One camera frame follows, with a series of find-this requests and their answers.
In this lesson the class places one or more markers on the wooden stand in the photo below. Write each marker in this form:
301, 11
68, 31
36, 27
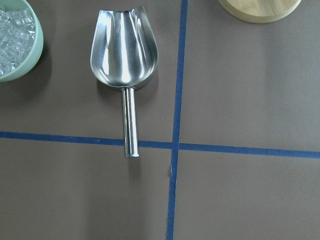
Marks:
259, 11

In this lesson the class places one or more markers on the green bowl of ice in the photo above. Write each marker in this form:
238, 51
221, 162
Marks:
21, 39

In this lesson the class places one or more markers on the metal ice scoop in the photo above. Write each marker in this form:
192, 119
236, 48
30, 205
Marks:
124, 57

